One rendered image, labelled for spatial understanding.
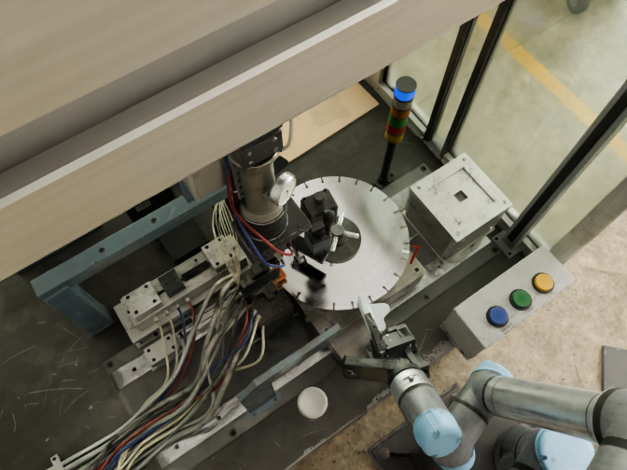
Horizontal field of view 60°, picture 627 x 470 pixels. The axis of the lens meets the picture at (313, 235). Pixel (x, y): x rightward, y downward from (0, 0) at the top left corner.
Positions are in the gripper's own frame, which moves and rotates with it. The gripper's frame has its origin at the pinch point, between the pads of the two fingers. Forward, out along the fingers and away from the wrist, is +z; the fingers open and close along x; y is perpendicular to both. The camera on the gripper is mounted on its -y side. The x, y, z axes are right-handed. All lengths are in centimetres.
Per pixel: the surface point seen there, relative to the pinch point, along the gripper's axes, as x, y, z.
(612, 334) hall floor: -83, 106, 36
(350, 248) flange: 14.1, 2.5, 8.1
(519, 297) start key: -2.4, 35.2, -7.0
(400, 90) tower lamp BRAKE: 43, 21, 16
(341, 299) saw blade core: 7.6, -3.4, 0.2
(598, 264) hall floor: -68, 116, 58
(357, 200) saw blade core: 19.5, 8.7, 17.8
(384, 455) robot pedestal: -87, 6, 25
